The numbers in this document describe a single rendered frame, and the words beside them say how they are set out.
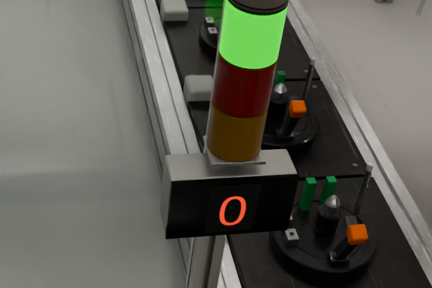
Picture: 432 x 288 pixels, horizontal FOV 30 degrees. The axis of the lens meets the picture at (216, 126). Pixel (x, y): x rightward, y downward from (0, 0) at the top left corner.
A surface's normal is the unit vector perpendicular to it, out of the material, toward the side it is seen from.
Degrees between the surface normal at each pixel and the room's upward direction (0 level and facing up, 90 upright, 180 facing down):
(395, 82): 0
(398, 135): 0
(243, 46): 90
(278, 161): 0
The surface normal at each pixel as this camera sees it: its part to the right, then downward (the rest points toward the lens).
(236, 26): -0.62, 0.43
